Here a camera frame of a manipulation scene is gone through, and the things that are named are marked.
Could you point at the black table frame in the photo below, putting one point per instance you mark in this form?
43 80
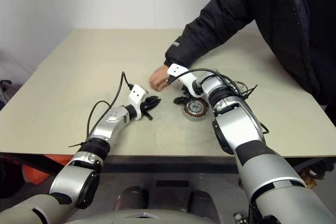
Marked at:
170 165

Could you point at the person's black jacket torso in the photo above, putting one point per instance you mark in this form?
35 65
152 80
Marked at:
302 37

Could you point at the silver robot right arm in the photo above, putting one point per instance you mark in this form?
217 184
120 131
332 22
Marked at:
236 121

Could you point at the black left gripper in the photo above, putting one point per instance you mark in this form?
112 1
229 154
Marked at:
145 107

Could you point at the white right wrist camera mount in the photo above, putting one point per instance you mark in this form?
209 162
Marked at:
177 73

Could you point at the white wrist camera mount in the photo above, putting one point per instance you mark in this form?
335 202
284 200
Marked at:
177 73
136 94

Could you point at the orange object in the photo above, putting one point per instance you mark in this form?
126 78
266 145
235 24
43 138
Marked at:
36 175

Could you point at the dark rounded shape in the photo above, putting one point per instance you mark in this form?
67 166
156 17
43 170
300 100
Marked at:
131 199
202 203

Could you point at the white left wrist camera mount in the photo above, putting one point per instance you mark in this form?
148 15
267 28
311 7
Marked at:
136 94

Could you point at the grey robot torso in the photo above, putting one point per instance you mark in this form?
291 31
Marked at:
144 220

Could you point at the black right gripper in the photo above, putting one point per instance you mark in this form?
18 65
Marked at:
186 91

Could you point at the silver motor stator copper windings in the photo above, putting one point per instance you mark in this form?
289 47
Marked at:
194 108

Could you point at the person's bare hand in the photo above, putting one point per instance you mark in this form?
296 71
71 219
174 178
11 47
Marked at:
157 78

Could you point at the person's black-sleeved forearm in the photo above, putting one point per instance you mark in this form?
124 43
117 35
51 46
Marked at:
189 43

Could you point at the small white round knob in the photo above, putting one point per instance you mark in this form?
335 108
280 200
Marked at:
238 216

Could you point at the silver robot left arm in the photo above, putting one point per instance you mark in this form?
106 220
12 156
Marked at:
78 179

